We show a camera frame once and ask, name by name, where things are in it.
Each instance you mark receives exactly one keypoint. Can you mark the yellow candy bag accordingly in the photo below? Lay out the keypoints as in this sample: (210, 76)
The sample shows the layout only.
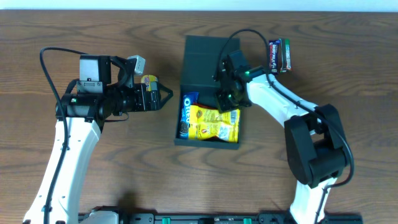
(207, 123)

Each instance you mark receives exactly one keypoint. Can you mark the green chocolate bar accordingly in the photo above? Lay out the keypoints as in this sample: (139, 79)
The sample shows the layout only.
(286, 56)

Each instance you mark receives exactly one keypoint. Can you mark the red candy bag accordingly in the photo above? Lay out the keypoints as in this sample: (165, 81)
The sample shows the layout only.
(205, 106)

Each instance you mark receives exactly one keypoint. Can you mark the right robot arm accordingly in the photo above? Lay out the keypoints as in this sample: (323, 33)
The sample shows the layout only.
(318, 153)

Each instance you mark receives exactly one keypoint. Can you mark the dark green box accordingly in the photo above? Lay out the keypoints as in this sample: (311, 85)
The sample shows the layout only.
(199, 66)

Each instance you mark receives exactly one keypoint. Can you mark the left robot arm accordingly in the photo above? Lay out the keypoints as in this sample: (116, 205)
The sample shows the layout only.
(80, 121)

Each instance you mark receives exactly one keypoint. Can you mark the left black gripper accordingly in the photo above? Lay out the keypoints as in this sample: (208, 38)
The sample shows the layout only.
(153, 100)

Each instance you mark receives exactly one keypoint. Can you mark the blue oreo cookie pack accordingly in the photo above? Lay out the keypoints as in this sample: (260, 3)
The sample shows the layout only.
(187, 100)

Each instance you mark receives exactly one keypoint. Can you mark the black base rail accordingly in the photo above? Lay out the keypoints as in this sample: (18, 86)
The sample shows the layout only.
(103, 217)

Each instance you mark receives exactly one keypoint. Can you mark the purple dairy milk bar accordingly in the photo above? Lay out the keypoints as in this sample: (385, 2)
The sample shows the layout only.
(274, 56)

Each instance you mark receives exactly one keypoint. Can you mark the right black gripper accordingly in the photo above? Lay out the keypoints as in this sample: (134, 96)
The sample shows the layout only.
(226, 103)

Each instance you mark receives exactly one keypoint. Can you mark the yellow candy roll tube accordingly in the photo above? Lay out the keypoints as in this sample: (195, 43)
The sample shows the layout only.
(147, 80)

